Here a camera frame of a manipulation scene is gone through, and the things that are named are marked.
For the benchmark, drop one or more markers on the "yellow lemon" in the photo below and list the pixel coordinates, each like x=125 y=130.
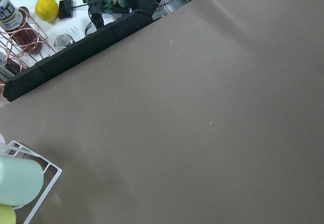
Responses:
x=46 y=10

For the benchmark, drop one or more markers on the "sauce bottle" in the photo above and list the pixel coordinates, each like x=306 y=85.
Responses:
x=11 y=17

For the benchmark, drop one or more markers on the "black foam table edge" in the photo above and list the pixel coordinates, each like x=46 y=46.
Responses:
x=50 y=67

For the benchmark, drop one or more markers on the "yellow green cup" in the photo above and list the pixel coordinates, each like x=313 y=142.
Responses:
x=6 y=215

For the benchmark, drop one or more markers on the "white cup rack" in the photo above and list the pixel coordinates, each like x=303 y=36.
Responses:
x=24 y=214

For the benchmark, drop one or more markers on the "copper wire bottle rack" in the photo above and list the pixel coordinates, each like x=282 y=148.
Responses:
x=28 y=44

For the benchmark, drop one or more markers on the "mint green cup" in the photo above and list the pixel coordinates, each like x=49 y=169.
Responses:
x=21 y=180

